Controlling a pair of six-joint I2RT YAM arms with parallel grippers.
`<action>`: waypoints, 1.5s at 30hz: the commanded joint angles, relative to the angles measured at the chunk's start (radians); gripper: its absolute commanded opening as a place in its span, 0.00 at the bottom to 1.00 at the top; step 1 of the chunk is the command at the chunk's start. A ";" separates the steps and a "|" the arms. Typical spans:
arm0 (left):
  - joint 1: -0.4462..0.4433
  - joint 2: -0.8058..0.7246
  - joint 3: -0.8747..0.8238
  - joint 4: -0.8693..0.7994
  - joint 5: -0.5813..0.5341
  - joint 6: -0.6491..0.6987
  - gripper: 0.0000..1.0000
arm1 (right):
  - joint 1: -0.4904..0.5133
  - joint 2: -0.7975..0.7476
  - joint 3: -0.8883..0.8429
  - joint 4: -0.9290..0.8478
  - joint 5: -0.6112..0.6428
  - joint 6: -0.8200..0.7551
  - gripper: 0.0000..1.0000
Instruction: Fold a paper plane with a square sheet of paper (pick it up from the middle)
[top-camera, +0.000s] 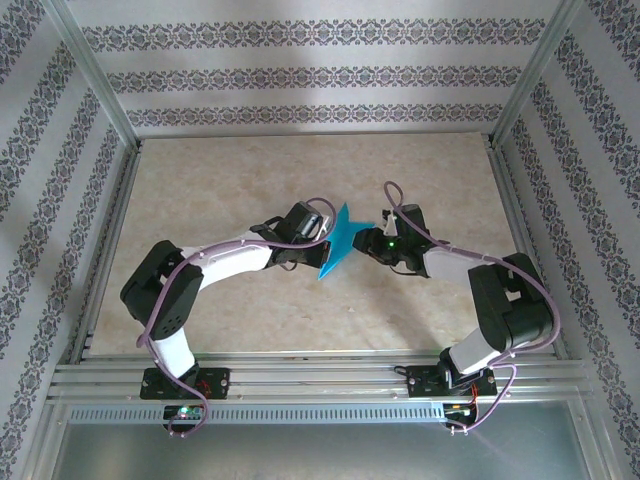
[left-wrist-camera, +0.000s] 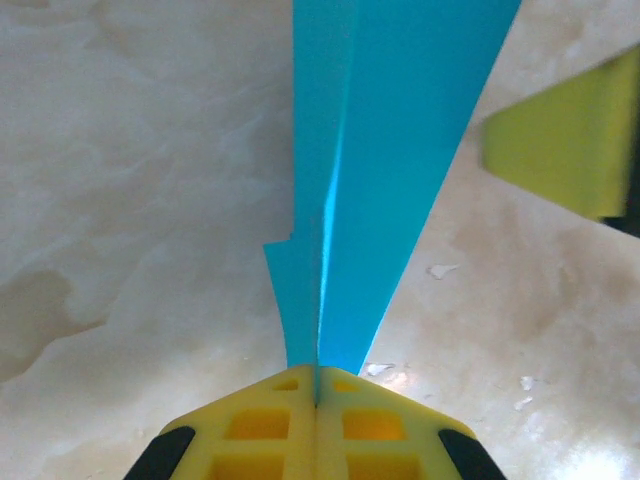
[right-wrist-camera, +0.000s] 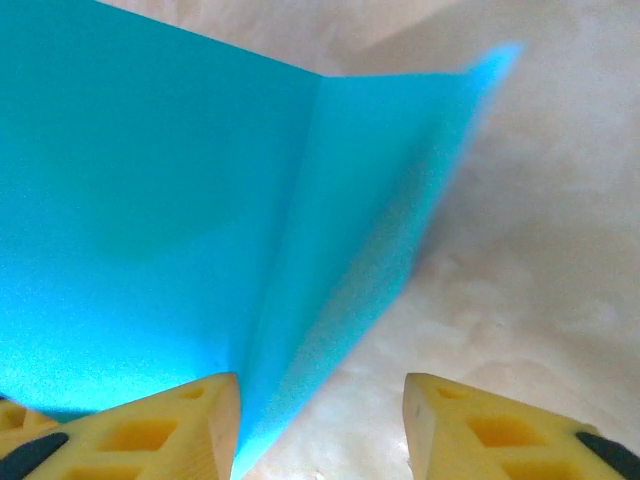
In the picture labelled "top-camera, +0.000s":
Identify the right black and white robot arm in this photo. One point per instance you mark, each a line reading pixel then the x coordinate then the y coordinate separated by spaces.
pixel 450 265

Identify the grey metal panel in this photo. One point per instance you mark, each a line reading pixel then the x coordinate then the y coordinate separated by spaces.
pixel 320 452

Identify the left black and white robot arm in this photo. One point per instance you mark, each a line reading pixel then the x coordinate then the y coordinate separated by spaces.
pixel 235 257

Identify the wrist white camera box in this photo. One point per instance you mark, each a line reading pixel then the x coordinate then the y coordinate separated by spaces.
pixel 390 224
pixel 325 226

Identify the blue square paper sheet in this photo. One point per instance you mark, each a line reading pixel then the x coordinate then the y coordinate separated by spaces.
pixel 345 235

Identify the aluminium frame post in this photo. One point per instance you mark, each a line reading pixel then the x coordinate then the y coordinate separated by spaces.
pixel 95 70
pixel 535 70

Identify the aluminium side rail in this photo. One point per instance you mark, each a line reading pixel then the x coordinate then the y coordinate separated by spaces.
pixel 107 250
pixel 520 225

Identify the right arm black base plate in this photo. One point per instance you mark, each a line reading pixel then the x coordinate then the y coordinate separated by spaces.
pixel 422 382

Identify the aluminium mounting rail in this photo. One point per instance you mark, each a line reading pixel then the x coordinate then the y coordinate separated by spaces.
pixel 320 385

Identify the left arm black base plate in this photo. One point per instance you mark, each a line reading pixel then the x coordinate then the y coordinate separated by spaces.
pixel 220 382

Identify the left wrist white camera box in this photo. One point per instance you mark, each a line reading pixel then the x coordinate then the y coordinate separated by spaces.
pixel 325 226

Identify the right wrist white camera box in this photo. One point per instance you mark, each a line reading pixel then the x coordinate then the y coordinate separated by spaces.
pixel 390 224

